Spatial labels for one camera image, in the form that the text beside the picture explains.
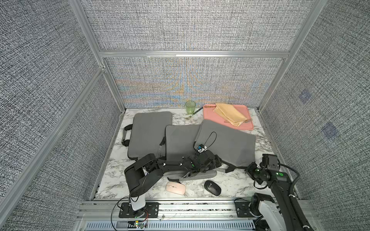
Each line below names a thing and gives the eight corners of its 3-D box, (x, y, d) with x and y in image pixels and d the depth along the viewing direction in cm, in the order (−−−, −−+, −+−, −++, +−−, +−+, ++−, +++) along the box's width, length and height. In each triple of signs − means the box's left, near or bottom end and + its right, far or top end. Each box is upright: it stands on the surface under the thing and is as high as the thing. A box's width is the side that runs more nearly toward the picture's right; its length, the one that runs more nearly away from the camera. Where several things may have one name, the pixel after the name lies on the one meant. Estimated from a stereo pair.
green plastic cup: (185, 114, 118) (185, 107, 112) (185, 107, 123) (185, 100, 117) (195, 114, 118) (196, 107, 112) (195, 107, 123) (195, 100, 117)
